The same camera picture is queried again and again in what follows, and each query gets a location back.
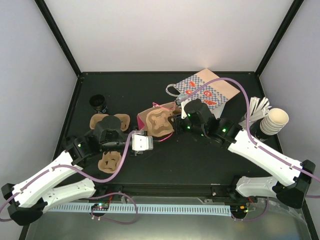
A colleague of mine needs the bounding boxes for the cream pink Cakes paper bag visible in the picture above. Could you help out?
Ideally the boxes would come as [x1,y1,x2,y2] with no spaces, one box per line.
[137,100,183,132]

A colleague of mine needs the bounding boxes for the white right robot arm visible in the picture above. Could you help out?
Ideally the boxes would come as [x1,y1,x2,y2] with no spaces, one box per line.
[168,98,316,209]

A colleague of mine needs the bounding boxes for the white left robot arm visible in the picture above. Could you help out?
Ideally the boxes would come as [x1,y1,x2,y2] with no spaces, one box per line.
[0,113,132,226]

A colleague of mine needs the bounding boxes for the black open coffee cup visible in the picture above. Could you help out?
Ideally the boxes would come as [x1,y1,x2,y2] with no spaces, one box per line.
[89,94,108,114]

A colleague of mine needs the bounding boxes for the tall white paper cup stack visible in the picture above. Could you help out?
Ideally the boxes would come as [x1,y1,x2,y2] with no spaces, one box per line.
[260,108,290,136]

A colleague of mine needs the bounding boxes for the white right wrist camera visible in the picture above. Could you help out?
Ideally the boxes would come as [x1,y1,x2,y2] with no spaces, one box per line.
[175,98,188,108]

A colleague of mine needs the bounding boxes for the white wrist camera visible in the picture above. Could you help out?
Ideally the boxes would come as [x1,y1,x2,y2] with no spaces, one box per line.
[131,134,154,156]
[175,98,188,108]

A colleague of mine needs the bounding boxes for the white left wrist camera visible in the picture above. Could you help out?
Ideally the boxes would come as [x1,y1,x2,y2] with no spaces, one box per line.
[131,134,154,156]

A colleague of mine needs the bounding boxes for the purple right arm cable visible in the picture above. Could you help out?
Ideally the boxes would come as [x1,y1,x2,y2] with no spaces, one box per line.
[180,77,320,183]

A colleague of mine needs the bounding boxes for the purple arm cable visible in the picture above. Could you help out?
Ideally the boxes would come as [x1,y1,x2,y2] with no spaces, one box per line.
[0,131,138,221]
[180,77,320,183]

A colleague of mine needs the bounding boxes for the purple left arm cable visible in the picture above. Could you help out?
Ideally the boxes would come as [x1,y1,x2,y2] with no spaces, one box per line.
[0,131,138,221]

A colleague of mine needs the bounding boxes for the white slotted cable rail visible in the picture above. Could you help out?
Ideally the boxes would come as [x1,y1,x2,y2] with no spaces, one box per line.
[49,202,232,217]

